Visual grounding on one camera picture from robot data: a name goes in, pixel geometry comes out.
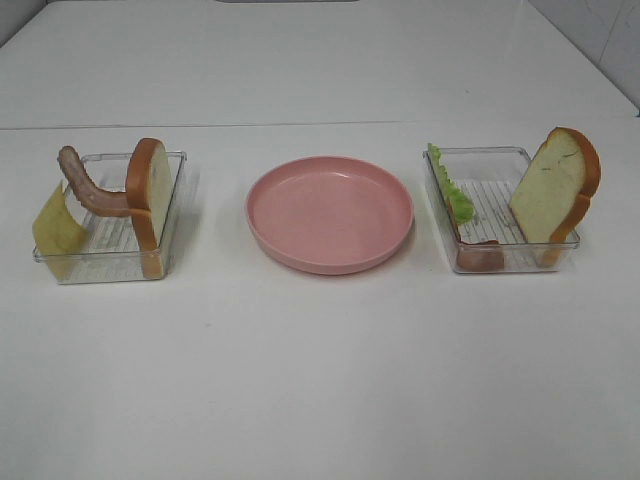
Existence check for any green lettuce leaf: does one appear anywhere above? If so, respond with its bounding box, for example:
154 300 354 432
427 143 475 225

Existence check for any curved bacon strip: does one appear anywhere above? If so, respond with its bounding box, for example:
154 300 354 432
57 146 131 217

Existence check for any bread slice from tray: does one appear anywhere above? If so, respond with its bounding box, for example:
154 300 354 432
509 127 601 268

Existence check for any yellow cheese slice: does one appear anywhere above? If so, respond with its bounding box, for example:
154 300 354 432
32 182 88 281

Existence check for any pink round plate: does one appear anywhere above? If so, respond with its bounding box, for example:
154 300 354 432
245 156 414 275

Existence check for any right clear plastic tray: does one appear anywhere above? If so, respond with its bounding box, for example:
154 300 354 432
423 146 580 274

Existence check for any clear plastic tray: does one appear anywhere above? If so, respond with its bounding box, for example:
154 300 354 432
31 150 188 286
423 146 580 274

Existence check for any bread slice in left tray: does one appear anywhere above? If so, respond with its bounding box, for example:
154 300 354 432
125 138 173 279

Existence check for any left clear plastic tray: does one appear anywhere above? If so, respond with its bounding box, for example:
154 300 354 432
31 150 188 286

